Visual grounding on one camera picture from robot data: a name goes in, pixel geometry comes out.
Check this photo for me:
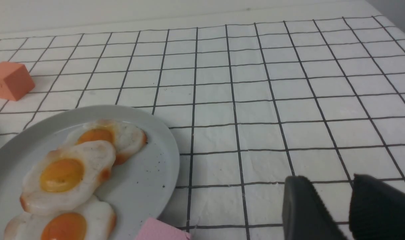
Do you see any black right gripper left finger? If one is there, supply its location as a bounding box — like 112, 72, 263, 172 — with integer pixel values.
282, 176, 347, 240

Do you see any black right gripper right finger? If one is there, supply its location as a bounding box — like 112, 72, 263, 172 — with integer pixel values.
349, 174, 405, 240

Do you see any fried egg front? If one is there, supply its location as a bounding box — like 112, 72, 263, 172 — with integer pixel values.
19, 140, 116, 216

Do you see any fried egg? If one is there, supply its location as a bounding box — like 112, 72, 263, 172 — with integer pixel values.
4, 196, 117, 240
19, 140, 116, 216
61, 119, 148, 165

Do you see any white black-grid tablecloth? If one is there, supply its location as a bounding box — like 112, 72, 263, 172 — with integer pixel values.
0, 15, 405, 240

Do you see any pink cube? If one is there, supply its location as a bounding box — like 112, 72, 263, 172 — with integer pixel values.
134, 218, 192, 240

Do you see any grey plate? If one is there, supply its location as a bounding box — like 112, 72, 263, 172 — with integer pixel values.
0, 105, 180, 240

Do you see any fried egg back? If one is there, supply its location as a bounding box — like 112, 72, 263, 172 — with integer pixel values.
61, 119, 148, 165

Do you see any fried egg near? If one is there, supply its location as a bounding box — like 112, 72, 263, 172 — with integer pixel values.
4, 196, 117, 240

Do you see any orange cube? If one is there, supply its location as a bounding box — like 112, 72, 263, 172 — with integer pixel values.
0, 61, 35, 101

